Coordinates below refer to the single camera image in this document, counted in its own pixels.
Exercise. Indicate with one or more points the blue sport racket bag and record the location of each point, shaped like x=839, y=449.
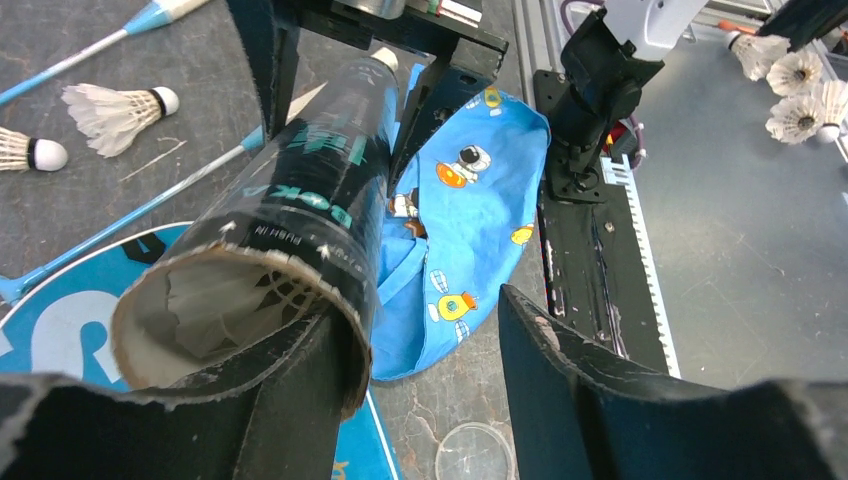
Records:
x=62, y=325

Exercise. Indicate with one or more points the front blue badminton racket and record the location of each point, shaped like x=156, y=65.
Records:
x=13, y=289

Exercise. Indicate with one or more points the shuttlecock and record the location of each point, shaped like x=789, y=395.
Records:
x=20, y=152
x=111, y=119

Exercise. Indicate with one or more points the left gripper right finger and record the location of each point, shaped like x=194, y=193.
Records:
x=579, y=411

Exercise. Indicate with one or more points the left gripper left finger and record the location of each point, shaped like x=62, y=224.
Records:
x=272, y=411

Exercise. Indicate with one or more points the black shuttlecock tube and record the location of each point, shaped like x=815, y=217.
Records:
x=295, y=236

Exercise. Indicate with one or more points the clear plastic tube lid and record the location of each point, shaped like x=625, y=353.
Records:
x=474, y=450

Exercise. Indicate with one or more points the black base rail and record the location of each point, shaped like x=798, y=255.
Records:
x=599, y=270

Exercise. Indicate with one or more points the blue astronaut print cloth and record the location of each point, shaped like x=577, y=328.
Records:
x=455, y=229

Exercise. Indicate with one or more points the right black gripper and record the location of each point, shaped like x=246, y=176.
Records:
x=269, y=32

